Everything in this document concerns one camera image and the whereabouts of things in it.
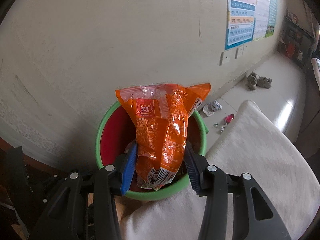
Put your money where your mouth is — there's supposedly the pink wrapper on floor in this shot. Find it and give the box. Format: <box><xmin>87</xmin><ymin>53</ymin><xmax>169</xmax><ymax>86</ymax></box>
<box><xmin>214</xmin><ymin>114</ymin><xmax>234</xmax><ymax>133</ymax></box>

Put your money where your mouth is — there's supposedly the dark storage shelf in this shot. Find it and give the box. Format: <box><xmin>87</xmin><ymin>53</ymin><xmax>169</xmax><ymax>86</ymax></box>
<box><xmin>277</xmin><ymin>16</ymin><xmax>315</xmax><ymax>69</ymax></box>

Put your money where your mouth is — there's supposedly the red bucket on shelf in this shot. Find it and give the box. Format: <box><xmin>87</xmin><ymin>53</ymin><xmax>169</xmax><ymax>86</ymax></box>
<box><xmin>285</xmin><ymin>41</ymin><xmax>296</xmax><ymax>59</ymax></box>

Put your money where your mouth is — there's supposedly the grey shoe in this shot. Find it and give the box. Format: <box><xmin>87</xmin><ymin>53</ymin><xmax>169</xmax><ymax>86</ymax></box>
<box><xmin>257</xmin><ymin>76</ymin><xmax>272</xmax><ymax>89</ymax></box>
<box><xmin>247</xmin><ymin>72</ymin><xmax>257</xmax><ymax>90</ymax></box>

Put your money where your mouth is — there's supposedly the orange snack bag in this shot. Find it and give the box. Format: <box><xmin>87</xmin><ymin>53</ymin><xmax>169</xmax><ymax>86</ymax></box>
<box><xmin>116</xmin><ymin>83</ymin><xmax>211</xmax><ymax>191</ymax></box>

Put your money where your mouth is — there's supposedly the crumpled white wrapper floor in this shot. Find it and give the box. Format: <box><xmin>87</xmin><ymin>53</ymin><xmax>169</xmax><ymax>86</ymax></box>
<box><xmin>202</xmin><ymin>100</ymin><xmax>222</xmax><ymax>117</ymax></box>

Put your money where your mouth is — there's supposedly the grey shoe left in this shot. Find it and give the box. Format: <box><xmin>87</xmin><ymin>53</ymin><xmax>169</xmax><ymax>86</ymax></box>
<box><xmin>247</xmin><ymin>72</ymin><xmax>257</xmax><ymax>90</ymax></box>

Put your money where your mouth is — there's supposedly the red bin green rim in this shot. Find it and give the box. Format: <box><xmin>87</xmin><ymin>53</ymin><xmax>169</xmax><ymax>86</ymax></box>
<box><xmin>95</xmin><ymin>102</ymin><xmax>209</xmax><ymax>201</ymax></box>

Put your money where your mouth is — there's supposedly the white towel cloth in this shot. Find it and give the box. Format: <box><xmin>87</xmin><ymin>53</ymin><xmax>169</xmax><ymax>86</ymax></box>
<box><xmin>120</xmin><ymin>100</ymin><xmax>319</xmax><ymax>239</ymax></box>

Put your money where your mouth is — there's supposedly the grey shoe right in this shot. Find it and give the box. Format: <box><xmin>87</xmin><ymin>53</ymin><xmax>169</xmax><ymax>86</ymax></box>
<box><xmin>257</xmin><ymin>76</ymin><xmax>272</xmax><ymax>89</ymax></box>

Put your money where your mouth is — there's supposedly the striped pink bedding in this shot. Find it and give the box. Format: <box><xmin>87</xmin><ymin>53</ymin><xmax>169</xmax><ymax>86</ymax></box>
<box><xmin>311</xmin><ymin>57</ymin><xmax>320</xmax><ymax>90</ymax></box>

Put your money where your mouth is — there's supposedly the wall poster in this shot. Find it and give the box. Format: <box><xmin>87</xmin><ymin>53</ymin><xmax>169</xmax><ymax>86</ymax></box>
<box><xmin>225</xmin><ymin>0</ymin><xmax>277</xmax><ymax>50</ymax></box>

